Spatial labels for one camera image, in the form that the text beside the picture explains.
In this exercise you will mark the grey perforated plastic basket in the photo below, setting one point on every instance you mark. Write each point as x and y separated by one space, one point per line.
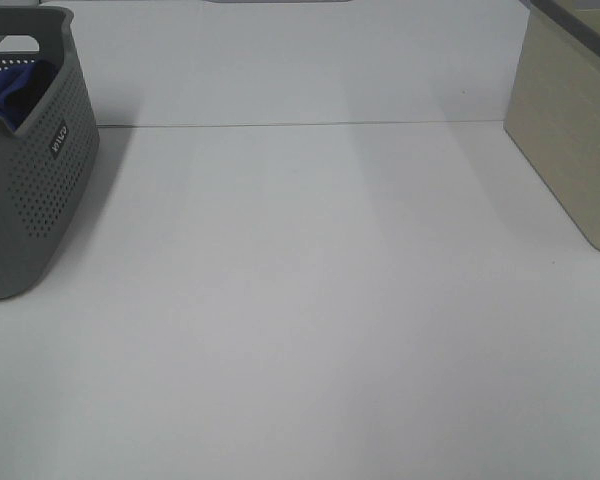
46 163

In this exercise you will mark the beige plastic bin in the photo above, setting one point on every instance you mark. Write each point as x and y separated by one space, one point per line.
553 115

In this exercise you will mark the blue microfibre towel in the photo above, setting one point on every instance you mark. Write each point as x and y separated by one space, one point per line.
21 88

